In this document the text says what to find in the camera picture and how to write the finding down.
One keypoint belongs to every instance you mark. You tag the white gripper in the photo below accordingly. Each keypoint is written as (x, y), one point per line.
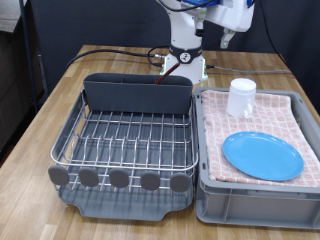
(233, 15)

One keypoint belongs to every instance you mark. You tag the white mug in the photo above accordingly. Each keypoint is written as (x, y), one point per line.
(240, 98)

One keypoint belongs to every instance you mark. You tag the blue plate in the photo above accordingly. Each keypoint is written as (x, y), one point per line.
(263, 156)

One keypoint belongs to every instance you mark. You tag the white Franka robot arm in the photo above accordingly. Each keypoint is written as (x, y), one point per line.
(185, 36)

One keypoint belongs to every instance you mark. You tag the grey dish drying rack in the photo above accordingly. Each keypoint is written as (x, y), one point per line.
(133, 210)

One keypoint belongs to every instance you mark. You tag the pink checkered towel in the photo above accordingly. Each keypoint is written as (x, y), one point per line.
(216, 133)

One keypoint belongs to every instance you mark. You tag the dark grey cutlery holder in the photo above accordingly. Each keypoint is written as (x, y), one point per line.
(140, 96)

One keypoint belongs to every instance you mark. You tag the grey plastic crate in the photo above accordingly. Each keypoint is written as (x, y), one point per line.
(253, 210)

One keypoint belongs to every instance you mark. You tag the black metal pole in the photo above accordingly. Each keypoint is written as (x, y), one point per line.
(27, 50)

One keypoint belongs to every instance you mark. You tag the dark cabinet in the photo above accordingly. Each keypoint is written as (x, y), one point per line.
(13, 83)

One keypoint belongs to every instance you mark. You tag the wrist camera on blue mount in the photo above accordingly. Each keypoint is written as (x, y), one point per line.
(200, 2)

